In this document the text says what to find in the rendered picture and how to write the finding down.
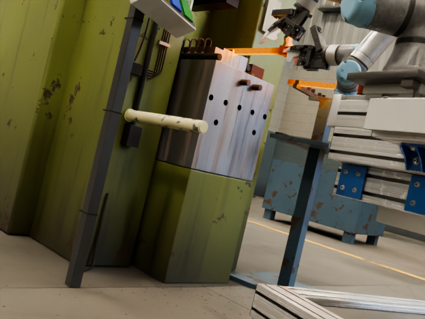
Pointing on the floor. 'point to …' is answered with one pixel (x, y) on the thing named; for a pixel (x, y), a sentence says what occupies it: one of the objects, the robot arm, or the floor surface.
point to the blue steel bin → (320, 203)
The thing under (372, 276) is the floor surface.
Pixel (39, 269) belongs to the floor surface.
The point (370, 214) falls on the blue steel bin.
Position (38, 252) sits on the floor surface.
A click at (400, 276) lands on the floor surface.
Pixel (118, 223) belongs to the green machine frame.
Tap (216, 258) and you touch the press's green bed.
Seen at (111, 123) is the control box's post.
